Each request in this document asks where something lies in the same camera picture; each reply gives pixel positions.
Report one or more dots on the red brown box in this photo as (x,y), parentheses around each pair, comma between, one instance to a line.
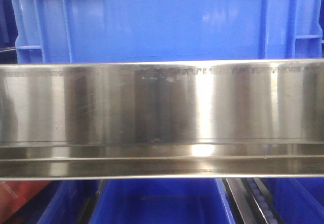
(26,201)

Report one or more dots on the lower steel divider rail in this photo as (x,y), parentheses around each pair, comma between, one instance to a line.
(239,205)

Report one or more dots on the lower blue bin right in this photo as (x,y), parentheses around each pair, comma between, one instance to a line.
(297,200)

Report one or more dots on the steel shelf front beam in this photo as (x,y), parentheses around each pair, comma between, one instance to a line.
(229,118)

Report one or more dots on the lower blue bin left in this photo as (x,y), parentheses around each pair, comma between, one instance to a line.
(59,202)

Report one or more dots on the large blue bin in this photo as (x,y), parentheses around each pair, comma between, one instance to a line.
(73,31)

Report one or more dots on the lower white roller track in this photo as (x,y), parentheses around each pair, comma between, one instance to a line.
(261,207)

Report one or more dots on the lower blue bin centre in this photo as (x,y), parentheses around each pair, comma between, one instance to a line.
(171,200)

